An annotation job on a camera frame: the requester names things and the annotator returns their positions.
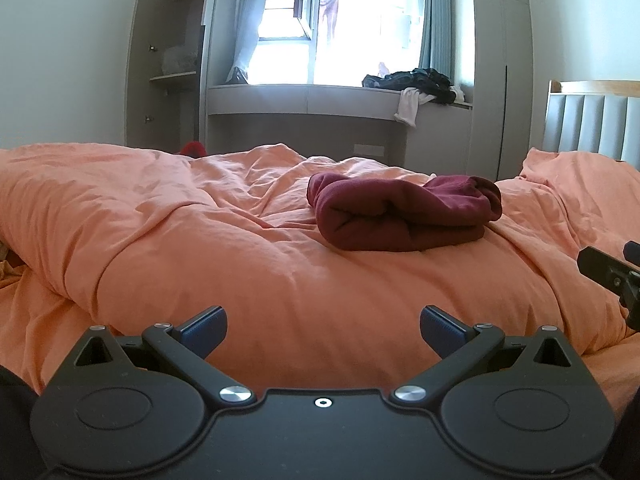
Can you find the white plastic bag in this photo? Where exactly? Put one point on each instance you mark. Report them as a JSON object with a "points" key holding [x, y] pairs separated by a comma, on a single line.
{"points": [[177, 62]]}

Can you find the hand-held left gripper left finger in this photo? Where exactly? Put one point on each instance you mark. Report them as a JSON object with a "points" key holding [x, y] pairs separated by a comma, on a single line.
{"points": [[207, 327]]}

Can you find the person's dark clothing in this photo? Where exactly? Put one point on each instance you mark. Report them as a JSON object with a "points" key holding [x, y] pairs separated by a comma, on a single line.
{"points": [[12, 410]]}

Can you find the white cloth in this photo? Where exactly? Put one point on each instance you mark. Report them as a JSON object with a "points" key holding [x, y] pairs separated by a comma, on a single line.
{"points": [[407, 107]]}

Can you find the red object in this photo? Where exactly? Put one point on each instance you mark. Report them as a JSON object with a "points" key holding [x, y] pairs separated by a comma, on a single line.
{"points": [[192, 149]]}

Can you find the window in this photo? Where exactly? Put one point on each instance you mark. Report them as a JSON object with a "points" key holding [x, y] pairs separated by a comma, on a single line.
{"points": [[360, 35]]}

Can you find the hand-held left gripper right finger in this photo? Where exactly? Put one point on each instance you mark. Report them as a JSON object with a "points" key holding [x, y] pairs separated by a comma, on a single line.
{"points": [[440, 327]]}

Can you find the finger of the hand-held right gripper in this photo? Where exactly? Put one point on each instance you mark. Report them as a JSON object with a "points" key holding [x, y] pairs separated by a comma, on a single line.
{"points": [[632, 250], [602, 265]]}

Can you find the orange duvet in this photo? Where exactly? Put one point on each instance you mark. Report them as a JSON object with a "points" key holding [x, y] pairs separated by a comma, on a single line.
{"points": [[200, 240]]}

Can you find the blue-grey curtain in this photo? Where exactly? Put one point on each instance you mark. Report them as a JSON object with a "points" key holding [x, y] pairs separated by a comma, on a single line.
{"points": [[435, 15]]}

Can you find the grey window seat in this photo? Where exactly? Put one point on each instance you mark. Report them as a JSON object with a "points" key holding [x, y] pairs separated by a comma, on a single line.
{"points": [[300, 100]]}

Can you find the sheer light blue curtain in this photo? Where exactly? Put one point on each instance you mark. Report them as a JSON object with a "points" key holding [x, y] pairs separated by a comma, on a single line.
{"points": [[247, 20]]}

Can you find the tall grey closed wardrobe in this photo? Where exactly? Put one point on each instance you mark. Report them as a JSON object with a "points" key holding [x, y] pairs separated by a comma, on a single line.
{"points": [[492, 60]]}

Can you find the open grey wardrobe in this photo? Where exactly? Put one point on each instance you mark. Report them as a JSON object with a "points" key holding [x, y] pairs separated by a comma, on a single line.
{"points": [[140, 60]]}

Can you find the pile of dark clothes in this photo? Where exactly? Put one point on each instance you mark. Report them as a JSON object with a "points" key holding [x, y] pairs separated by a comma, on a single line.
{"points": [[420, 80]]}

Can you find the maroon long-sleeve shirt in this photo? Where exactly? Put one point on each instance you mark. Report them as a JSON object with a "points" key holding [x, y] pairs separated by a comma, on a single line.
{"points": [[400, 215]]}

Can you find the hanging pink garment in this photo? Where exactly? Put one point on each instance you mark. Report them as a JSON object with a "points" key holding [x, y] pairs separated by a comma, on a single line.
{"points": [[331, 10]]}

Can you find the grey padded headboard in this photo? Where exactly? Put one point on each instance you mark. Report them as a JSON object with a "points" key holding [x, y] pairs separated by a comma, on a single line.
{"points": [[590, 120]]}

